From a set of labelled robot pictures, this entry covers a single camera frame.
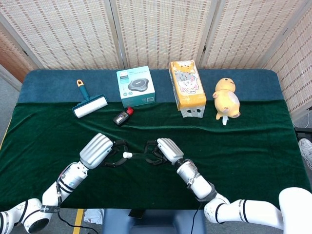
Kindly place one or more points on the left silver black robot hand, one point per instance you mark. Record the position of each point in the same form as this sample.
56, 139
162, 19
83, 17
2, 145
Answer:
96, 151

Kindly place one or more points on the yellow plush toy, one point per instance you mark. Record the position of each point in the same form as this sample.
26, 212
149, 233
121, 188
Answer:
226, 100

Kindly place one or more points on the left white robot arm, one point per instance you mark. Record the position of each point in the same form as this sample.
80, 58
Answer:
70, 179

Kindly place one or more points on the blue table cover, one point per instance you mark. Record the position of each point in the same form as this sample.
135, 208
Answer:
48, 85

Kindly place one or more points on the black box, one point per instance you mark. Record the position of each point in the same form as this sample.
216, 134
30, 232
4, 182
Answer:
303, 134

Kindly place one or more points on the yellow cat tissue pack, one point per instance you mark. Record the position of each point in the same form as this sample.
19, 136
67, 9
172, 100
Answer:
187, 85

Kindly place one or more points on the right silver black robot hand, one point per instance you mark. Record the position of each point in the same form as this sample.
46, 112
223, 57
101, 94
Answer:
170, 150

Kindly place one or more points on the flat black device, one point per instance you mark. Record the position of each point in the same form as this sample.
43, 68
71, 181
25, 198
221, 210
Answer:
136, 214

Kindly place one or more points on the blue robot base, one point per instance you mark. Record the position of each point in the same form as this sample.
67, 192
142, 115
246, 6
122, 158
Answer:
156, 224

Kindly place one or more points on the clear glass test tube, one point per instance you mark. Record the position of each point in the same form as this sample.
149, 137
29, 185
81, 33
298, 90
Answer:
139, 155

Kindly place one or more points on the small white cap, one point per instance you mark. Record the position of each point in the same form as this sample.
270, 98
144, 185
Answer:
127, 154

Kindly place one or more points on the crumpled white cloth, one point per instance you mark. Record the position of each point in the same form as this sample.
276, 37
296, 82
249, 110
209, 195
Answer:
93, 215

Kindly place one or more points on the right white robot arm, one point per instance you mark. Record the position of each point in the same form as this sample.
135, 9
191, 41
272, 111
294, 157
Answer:
200, 185

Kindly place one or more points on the white sneaker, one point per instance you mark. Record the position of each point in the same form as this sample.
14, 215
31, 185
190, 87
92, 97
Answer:
306, 148

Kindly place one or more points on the dark green velvet cloth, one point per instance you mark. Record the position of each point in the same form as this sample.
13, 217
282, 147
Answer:
146, 185

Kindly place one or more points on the woven bamboo folding screen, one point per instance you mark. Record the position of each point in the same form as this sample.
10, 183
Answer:
158, 31

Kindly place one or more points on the teal white speaker box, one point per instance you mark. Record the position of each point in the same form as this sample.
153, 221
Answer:
136, 85

